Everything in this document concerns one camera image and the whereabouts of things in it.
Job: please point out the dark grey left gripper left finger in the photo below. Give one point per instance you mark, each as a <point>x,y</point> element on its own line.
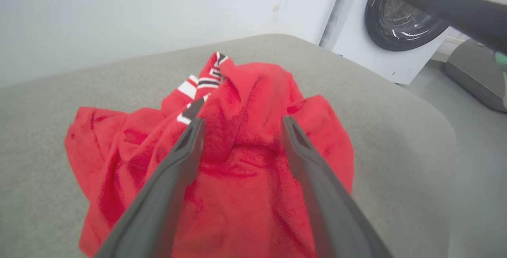
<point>158,210</point>

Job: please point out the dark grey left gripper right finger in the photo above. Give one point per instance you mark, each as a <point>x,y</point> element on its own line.
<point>328,210</point>

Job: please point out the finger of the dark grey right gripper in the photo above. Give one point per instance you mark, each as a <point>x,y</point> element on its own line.
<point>467,16</point>

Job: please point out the red garment with white sleeves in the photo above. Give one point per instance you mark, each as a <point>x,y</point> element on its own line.
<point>245,194</point>

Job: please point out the grey upholstered stool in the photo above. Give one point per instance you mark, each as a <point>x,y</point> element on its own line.
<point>475,75</point>

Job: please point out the black round washing machine door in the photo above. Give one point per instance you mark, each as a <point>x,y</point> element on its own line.
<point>386,22</point>

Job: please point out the white washing machine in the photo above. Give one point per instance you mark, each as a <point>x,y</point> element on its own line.
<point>356,46</point>

